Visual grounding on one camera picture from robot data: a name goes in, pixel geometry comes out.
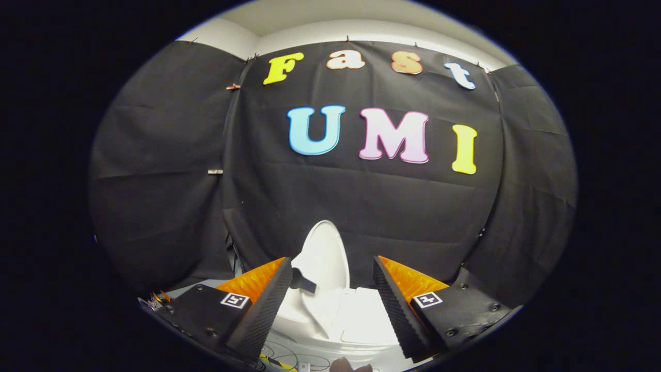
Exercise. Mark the black lid pull tab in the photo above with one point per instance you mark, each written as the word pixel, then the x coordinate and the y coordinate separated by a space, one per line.
pixel 303 281

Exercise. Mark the white toilet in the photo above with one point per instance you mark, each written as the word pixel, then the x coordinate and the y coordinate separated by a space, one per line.
pixel 361 351

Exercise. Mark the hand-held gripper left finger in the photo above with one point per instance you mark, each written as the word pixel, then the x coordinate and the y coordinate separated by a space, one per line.
pixel 258 320

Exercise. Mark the yellow black striped tape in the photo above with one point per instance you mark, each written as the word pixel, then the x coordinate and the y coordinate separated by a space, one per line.
pixel 269 360

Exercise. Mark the white toilet seat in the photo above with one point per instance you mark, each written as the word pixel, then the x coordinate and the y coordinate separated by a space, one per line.
pixel 366 315

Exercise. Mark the black backdrop cloth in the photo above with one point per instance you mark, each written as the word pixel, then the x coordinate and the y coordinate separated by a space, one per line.
pixel 361 206

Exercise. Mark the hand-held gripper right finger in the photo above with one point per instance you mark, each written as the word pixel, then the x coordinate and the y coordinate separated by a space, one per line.
pixel 400 320

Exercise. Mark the white toilet lid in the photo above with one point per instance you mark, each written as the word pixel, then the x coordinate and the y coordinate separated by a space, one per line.
pixel 325 248

